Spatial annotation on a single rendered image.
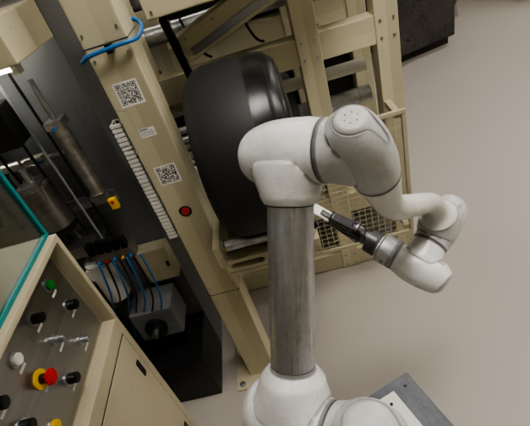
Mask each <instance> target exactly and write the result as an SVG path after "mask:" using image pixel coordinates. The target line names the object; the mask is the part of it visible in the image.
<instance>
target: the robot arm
mask: <svg viewBox="0 0 530 426"><path fill-rule="evenodd" d="M238 162H239V166H240V168H241V171H242V172H243V174H244V175H245V176H246V177H247V178H248V179H249V180H250V181H252V182H254V184H255V186H256V188H257V189H258V192H259V194H260V198H261V200H262V202H263V203H264V205H267V234H268V271H269V299H270V363H269V364H268V365H267V366H266V367H265V368H264V370H263V371H262V372H261V374H260V378H259V379H258V380H256V381H255V382H254V383H253V384H252V385H251V386H250V387H249V388H248V390H247V392H246V394H245V396H244V399H243V402H242V406H241V419H242V423H243V426H408V425H407V422H406V421H405V419H404V418H403V417H402V415H401V414H400V413H399V412H398V411H397V410H396V409H395V408H394V407H392V406H391V405H389V404H387V403H386V402H384V401H381V400H378V399H375V398H372V397H357V398H353V399H351V400H338V399H336V398H333V397H331V391H330V388H329V386H328V384H327V381H326V377H325V373H324V372H323V371H322V369H321V368H320V367H319V366H318V365H317V364H316V363H315V321H314V215H316V216H318V217H319V218H321V219H323V220H324V221H327V222H329V223H328V224H327V225H328V226H329V225H331V226H332V227H334V228H335V229H336V230H337V231H339V232H341V233H342V234H344V235H345V236H347V237H348V238H350V239H351V240H353V241H354V242H355V243H358V242H360V243H362V244H363V247H362V250H363V251H364V252H365V253H367V254H370V255H373V256H374V257H373V259H374V260H375V261H377V262H379V263H380V264H382V265H383V266H385V267H386V268H388V269H390V270H392V271H393V272H394V273H395V274H396V275H397V276H398V277H399V278H401V279H402V280H404V281H405V282H407V283H409V284H411V285H412V286H414V287H417V288H419V289H421V290H424V291H426V292H430V293H438V292H441V291H443V290H444V289H445V287H446V286H447V284H448V283H449V281H450V279H451V277H452V272H451V269H450V267H449V266H448V264H447V263H445V262H443V261H442V260H443V259H444V257H445V254H446V252H447V251H448V250H449V248H450V247H451V246H452V245H453V243H454V242H455V241H456V239H457V237H458V236H459V234H460V232H461V230H462V229H463V227H464V225H465V222H466V219H467V204H466V203H465V201H464V200H463V199H462V198H460V197H459V196H457V195H454V194H445V195H442V196H439V195H438V194H434V193H419V194H402V170H401V165H400V157H399V154H398V151H397V148H396V145H395V142H394V140H393V138H392V136H391V133H390V132H389V130H388V128H387V127H386V126H385V124H384V123H383V122H382V121H381V120H380V118H379V117H378V116H377V115H376V114H374V113H373V112H372V111H371V110H369V109H368V108H367V107H365V106H361V105H356V104H353V105H347V106H343V107H341V108H339V109H338V110H336V111H335V112H333V113H332V114H331V115H330V116H329V117H311V116H308V117H289V118H283V119H277V120H273V121H269V122H267V123H263V124H261V125H259V126H257V127H255V128H253V129H251V130H250V131H248V132H247V133H246V134H245V135H244V137H243V138H242V140H241V142H240V144H239V147H238ZM324 183H332V184H340V185H346V186H351V187H352V186H353V187H354V188H355V189H356V190H357V191H358V192H359V193H360V194H361V195H362V196H363V197H364V198H365V199H366V200H367V201H368V202H369V203H370V204H371V205H372V206H373V208H374V209H375V210H376V211H377V212H378V213H379V214H381V215H382V216H383V217H385V218H387V219H390V220H395V221H400V220H406V219H409V218H413V217H415V216H418V224H417V231H416V232H415V234H414V235H413V237H412V239H411V240H410V241H409V242H408V243H404V242H403V241H401V240H399V239H397V238H395V237H393V236H391V235H390V234H387V235H386V236H385V235H384V233H382V232H379V231H378V230H376V229H374V230H372V231H371V232H368V231H366V230H365V228H364V227H361V223H359V222H356V221H353V220H351V219H349V218H346V217H345V216H342V215H340V214H338V213H336V212H335V211H334V212H333V213H331V212H330V211H328V210H326V209H325V208H323V207H321V206H319V205H317V204H316V203H317V201H318V200H319V198H320V194H321V190H322V188H323V186H324Z"/></svg>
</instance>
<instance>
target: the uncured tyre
mask: <svg viewBox="0 0 530 426"><path fill-rule="evenodd" d="M182 101H183V115H184V120H185V125H186V129H187V133H188V137H189V143H190V146H191V150H192V153H193V156H194V161H195V164H196V166H197V170H198V173H199V176H200V179H201V182H202V184H203V187H204V189H205V192H206V195H207V197H208V200H209V201H210V204H211V206H212V209H213V211H214V212H215V213H216V216H217V218H218V220H219V221H220V223H221V224H222V225H223V226H224V227H225V228H226V229H227V230H229V231H231V232H234V233H236V234H237V235H239V236H253V235H256V234H259V233H262V232H267V205H264V203H263V202H262V200H261V198H260V194H259V192H258V189H257V188H256V186H255V184H254V182H252V181H250V180H249V179H248V178H247V177H246V176H245V175H244V174H243V172H242V171H241V168H240V166H239V162H238V147H239V144H240V142H241V140H242V138H243V137H244V135H245V134H246V133H247V132H248V131H250V130H251V129H253V128H255V127H257V126H259V125H261V124H263V123H267V122H269V121H273V120H277V119H283V118H289V117H293V115H292V110H291V107H290V104H289V100H288V98H287V93H286V89H285V86H284V84H283V81H282V78H281V75H280V73H279V70H278V68H277V66H276V64H275V62H274V59H273V58H272V57H269V56H267V55H265V54H264V53H262V52H260V51H252V52H244V53H241V54H238V55H236V56H232V57H228V58H225V59H222V60H219V61H216V62H213V63H208V64H206V65H202V66H199V67H198V68H197V69H195V70H194V71H192V72H191V74H190V75H189V77H188V79H187V81H186V83H185V85H184V87H183V93H182Z"/></svg>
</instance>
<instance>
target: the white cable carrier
mask: <svg viewBox="0 0 530 426"><path fill-rule="evenodd" d="M109 127H110V129H111V130H112V132H113V134H115V135H114V136H115V138H116V139H117V142H118V143H120V144H119V146H120V148H122V151H124V152H123V153H124V155H125V156H126V159H127V160H128V163H129V164H130V166H131V168H133V171H134V174H135V176H137V179H138V180H139V184H141V187H142V188H143V190H144V191H145V195H146V197H147V198H148V199H149V201H150V204H151V205H153V206H152V207H153V209H154V211H155V213H156V214H157V216H158V218H159V220H160V222H161V224H162V226H163V228H164V230H165V229H166V230H165V231H166V233H167V236H168V237H169V239H171V238H176V237H177V236H178V232H177V233H176V231H177V230H176V228H175V226H174V225H173V223H172V220H171V218H170V216H169V215H168V213H167V210H166V208H165V206H164V204H163V203H162V202H161V199H160V197H159V195H158V193H157V192H156V189H155V187H154V185H153V183H152V182H151V180H150V177H149V175H148V173H147V172H146V170H145V168H144V166H143V164H142V162H141V160H140V158H139V156H138V154H137V152H136V150H135V148H134V146H133V144H132V142H131V141H130V139H129V137H128V135H127V133H126V131H125V129H124V127H123V125H122V123H121V121H120V119H119V118H118V119H114V120H112V124H111V125H110V126H109ZM124 141H125V142H124ZM141 164H142V165H141ZM147 176H148V177H147Z"/></svg>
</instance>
